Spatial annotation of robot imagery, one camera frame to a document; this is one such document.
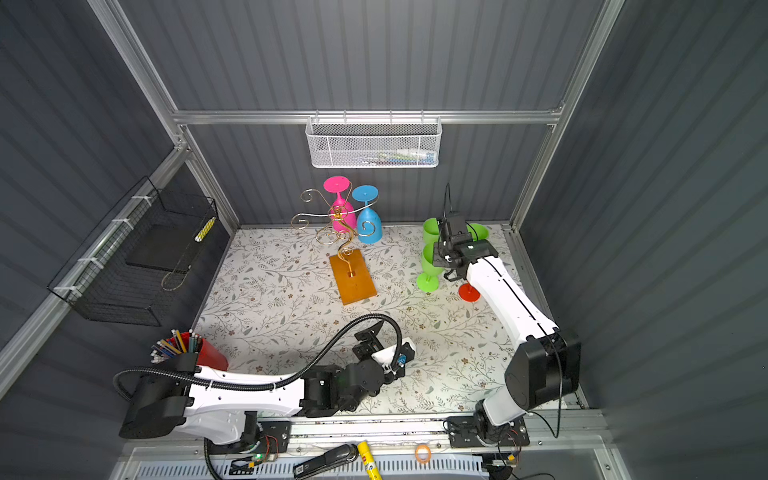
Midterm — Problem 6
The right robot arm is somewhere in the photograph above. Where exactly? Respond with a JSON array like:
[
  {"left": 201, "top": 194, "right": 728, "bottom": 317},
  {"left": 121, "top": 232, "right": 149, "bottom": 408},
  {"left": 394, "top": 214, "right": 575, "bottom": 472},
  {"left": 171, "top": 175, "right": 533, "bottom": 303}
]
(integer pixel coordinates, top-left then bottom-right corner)
[{"left": 433, "top": 211, "right": 581, "bottom": 444}]

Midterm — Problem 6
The gold wire wine glass rack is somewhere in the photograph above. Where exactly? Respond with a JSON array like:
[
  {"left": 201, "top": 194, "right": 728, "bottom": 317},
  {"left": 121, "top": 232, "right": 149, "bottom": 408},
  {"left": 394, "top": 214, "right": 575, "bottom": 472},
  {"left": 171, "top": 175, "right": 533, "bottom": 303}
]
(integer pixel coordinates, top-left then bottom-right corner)
[{"left": 290, "top": 188, "right": 377, "bottom": 305}]

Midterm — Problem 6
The blue wine glass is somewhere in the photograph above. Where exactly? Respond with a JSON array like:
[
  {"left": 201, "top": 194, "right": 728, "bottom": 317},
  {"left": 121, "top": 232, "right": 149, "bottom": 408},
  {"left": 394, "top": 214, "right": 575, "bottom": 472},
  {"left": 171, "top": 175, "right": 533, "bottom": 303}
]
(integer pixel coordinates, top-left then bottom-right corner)
[{"left": 352, "top": 185, "right": 383, "bottom": 245}]

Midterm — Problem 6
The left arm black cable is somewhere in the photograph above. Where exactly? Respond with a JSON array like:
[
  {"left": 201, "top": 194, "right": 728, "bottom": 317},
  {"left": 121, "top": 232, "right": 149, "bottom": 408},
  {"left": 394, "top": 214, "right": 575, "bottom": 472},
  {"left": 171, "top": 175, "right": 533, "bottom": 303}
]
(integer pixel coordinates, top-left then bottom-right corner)
[{"left": 112, "top": 313, "right": 404, "bottom": 480}]

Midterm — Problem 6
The red wine glass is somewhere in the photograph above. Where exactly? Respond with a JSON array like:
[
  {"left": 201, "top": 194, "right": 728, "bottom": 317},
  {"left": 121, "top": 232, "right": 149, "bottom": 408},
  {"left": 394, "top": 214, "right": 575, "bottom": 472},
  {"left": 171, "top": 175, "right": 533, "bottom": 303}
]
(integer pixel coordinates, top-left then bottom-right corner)
[{"left": 458, "top": 283, "right": 481, "bottom": 303}]

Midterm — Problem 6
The pink wine glass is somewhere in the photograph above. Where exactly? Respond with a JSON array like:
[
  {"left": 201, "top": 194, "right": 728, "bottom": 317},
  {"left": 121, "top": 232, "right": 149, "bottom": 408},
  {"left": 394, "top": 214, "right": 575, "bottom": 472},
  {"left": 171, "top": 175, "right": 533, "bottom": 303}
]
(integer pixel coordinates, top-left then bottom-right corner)
[{"left": 323, "top": 176, "right": 357, "bottom": 233}]

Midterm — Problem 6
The black stapler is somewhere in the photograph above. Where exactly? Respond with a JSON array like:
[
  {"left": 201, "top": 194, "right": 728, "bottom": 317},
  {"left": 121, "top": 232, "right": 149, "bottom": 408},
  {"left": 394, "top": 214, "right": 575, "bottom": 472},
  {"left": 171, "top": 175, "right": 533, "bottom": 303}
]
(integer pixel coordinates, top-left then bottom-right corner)
[{"left": 293, "top": 444, "right": 359, "bottom": 479}]

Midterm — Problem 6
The black wire wall basket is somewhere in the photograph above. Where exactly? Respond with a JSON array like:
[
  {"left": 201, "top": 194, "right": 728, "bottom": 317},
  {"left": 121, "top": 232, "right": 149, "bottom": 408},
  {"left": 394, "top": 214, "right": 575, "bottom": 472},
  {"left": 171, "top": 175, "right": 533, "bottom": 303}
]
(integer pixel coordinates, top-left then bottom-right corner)
[{"left": 48, "top": 182, "right": 218, "bottom": 327}]

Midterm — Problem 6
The white mesh wall basket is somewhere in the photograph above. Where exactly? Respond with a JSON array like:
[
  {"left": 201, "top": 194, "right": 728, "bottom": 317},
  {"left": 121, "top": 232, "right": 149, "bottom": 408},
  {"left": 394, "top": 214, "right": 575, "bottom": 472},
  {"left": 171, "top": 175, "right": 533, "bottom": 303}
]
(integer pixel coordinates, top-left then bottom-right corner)
[{"left": 305, "top": 118, "right": 443, "bottom": 169}]

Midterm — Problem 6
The red pencil cup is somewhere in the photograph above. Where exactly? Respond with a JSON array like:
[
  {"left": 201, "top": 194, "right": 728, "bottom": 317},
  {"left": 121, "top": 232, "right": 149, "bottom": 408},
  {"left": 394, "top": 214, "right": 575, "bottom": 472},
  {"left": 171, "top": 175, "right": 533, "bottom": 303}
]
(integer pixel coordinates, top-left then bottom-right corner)
[{"left": 151, "top": 329, "right": 229, "bottom": 371}]

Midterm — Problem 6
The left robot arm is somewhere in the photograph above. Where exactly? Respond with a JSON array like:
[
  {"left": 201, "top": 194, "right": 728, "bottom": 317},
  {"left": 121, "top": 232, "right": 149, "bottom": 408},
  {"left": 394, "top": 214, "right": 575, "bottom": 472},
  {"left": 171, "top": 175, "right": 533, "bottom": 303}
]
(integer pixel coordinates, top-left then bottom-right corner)
[{"left": 113, "top": 314, "right": 416, "bottom": 447}]

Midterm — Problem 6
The green wine glass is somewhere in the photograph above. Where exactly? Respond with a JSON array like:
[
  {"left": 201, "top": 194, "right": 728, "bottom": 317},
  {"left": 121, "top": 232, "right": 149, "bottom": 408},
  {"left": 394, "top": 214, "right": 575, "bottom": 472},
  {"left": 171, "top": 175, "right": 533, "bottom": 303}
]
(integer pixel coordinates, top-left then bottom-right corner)
[
  {"left": 417, "top": 242, "right": 443, "bottom": 293},
  {"left": 422, "top": 217, "right": 440, "bottom": 245},
  {"left": 467, "top": 223, "right": 489, "bottom": 241}
]

